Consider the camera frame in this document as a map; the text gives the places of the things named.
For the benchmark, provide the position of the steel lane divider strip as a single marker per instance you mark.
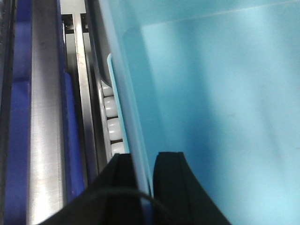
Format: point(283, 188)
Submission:
point(91, 158)

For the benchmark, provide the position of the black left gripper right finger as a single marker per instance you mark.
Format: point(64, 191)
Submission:
point(184, 200)

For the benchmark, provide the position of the light blue plastic bin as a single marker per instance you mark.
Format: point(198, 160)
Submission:
point(218, 80)

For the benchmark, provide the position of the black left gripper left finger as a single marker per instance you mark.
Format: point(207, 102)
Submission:
point(110, 200)

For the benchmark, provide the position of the white roller track right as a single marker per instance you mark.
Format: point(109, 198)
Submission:
point(113, 136)

